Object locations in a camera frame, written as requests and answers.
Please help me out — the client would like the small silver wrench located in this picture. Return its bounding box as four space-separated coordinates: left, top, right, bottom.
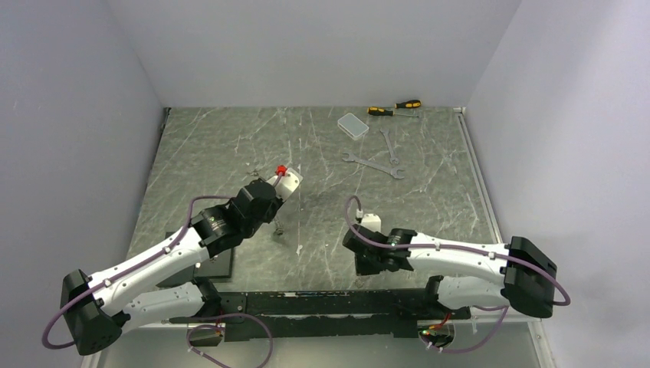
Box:
379 128 400 166

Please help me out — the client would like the metal key organizer plate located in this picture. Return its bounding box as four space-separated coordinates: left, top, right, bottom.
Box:
273 217 285 237

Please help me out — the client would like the black flat box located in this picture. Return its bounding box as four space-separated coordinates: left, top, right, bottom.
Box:
156 249 234 288

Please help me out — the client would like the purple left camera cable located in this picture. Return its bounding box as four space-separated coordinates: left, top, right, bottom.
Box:
41 164 291 350

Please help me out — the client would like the large silver wrench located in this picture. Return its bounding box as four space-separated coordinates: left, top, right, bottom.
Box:
341 152 405 179

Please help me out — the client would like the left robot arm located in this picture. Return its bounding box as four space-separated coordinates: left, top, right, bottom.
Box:
41 176 300 356

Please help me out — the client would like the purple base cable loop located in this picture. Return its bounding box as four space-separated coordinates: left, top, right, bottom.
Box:
185 312 275 368

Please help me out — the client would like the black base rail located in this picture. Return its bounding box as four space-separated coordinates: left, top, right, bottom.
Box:
169 287 471 342

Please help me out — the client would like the yellow black screwdriver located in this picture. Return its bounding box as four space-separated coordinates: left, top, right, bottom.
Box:
388 100 422 110
367 107 418 118

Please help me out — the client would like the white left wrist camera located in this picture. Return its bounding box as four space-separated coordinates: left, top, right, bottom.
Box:
266 166 303 202

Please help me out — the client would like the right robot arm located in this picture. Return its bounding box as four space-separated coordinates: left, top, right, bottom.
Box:
343 225 560 319

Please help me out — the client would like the clear plastic box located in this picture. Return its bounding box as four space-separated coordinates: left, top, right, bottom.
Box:
337 113 369 141

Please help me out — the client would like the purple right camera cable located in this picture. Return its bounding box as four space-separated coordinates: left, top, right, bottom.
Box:
344 195 572 307

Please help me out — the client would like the yellow black screwdriver front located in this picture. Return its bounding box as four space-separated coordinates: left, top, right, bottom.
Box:
367 107 418 118

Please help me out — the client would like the yellow black screwdriver rear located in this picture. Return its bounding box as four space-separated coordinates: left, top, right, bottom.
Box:
388 100 422 110

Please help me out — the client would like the purple camera cable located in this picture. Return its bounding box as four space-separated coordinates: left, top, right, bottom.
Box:
344 195 572 307
41 164 291 350

